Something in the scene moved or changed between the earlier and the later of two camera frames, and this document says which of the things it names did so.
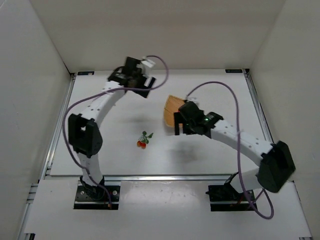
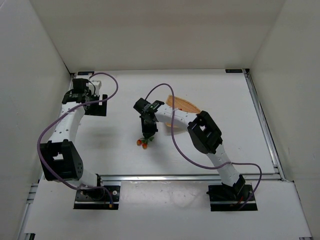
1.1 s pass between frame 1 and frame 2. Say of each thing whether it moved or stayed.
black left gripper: moved
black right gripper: moved
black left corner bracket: stayed
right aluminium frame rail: stayed
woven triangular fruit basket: stayed
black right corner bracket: stayed
